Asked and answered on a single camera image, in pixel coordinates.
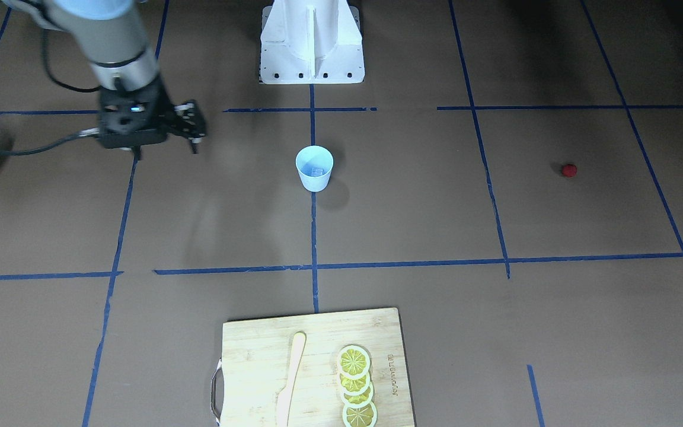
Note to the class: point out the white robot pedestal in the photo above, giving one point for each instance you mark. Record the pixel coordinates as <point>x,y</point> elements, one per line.
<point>311,42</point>

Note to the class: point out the wooden cutting board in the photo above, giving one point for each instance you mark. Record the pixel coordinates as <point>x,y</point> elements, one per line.
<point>254,365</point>

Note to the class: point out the yellow plastic knife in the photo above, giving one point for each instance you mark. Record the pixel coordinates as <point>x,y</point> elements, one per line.
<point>284,398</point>

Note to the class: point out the light blue cup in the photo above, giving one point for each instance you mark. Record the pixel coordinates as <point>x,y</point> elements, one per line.
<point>314,165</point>

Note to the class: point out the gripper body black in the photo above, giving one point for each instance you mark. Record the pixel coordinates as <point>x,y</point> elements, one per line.
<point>163,111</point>

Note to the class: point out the red strawberry on table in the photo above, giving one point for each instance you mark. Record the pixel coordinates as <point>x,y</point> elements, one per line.
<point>569,170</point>

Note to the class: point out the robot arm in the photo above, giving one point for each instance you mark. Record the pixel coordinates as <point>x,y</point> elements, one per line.
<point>110,34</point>

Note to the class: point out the lemon slice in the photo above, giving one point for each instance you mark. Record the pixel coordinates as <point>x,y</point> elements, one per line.
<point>354,362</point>
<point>354,416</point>
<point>359,400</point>
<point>354,386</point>

